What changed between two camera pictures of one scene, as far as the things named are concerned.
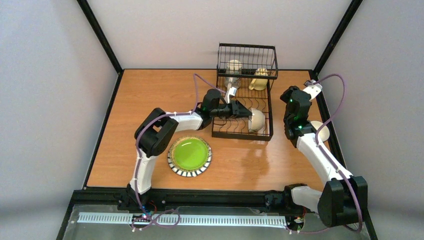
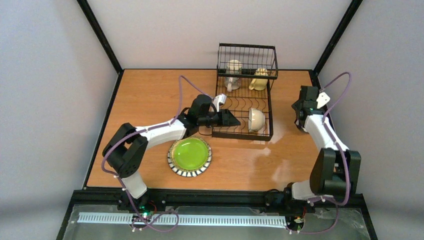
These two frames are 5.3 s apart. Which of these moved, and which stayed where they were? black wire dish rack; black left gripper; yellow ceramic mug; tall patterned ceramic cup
Moved: black left gripper
Stayed: black wire dish rack; tall patterned ceramic cup; yellow ceramic mug
